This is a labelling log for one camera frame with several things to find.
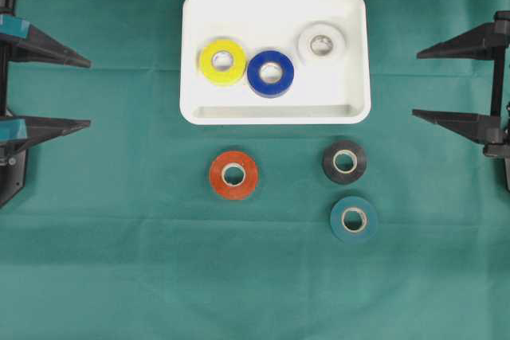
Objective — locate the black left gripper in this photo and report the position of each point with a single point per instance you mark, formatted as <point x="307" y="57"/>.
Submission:
<point x="22" y="41"/>

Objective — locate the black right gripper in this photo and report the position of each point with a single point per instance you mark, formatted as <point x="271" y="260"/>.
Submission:
<point x="486" y="41"/>

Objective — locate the white tape roll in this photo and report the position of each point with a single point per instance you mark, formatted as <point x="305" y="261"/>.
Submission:
<point x="321" y="43"/>

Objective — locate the yellow tape roll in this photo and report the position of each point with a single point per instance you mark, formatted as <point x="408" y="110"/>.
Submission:
<point x="223" y="62"/>

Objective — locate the blue tape roll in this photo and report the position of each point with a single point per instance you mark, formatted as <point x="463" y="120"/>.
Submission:
<point x="270" y="73"/>

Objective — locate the black tape roll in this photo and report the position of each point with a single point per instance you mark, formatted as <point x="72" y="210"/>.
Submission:
<point x="352" y="150"/>

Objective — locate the dark teal tape roll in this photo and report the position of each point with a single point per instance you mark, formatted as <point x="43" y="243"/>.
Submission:
<point x="366" y="211"/>

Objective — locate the red tape roll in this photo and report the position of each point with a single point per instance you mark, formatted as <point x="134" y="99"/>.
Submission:
<point x="237" y="159"/>

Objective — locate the white plastic tray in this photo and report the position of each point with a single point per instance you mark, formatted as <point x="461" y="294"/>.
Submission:
<point x="334" y="93"/>

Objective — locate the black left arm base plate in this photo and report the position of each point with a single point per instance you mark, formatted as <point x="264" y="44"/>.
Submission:
<point x="13" y="173"/>

